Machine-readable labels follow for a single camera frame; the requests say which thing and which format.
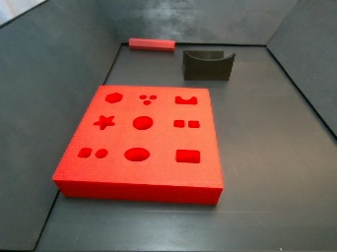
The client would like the red foam shape-sorter block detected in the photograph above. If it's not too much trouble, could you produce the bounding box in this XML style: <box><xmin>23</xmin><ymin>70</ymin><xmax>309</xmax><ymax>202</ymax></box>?
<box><xmin>52</xmin><ymin>86</ymin><xmax>223</xmax><ymax>205</ymax></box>

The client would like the black curved holder bracket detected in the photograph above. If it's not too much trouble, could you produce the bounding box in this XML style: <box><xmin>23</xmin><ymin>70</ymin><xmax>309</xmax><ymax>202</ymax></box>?
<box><xmin>183</xmin><ymin>50</ymin><xmax>235</xmax><ymax>81</ymax></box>

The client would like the red hexagonal prism bar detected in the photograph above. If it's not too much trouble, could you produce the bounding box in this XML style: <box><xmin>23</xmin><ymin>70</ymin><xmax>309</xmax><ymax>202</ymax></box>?
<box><xmin>128</xmin><ymin>38</ymin><xmax>175</xmax><ymax>52</ymax></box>

